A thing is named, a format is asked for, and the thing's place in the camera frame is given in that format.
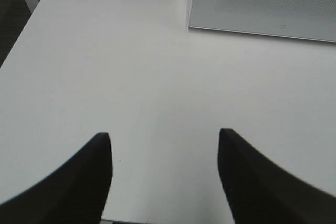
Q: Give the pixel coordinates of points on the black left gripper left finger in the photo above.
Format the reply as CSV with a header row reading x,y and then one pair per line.
x,y
76,192

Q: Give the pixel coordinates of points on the white microwave door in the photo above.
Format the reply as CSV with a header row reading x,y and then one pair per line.
x,y
305,19

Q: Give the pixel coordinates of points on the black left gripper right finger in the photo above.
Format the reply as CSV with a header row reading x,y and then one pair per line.
x,y
259,191

